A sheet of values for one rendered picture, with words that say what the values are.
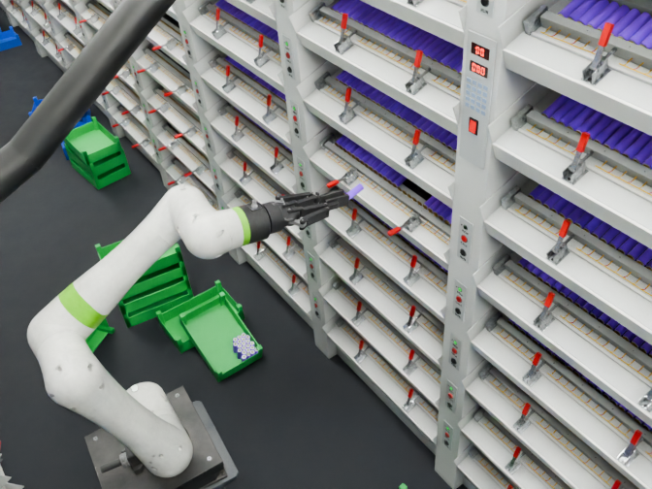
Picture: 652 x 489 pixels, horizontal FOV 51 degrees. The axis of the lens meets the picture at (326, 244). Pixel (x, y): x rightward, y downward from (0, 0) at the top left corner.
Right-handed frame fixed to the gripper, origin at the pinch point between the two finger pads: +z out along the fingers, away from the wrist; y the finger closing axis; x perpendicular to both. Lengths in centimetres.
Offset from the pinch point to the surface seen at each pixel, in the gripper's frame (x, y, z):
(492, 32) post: -54, -33, 6
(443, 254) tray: 7.0, -23.8, 17.9
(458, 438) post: 71, -37, 29
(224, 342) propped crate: 104, 61, 1
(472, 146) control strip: -29.0, -31.4, 9.9
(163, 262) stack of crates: 83, 95, -10
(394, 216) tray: 7.3, -4.6, 17.2
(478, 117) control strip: -35.9, -32.2, 8.7
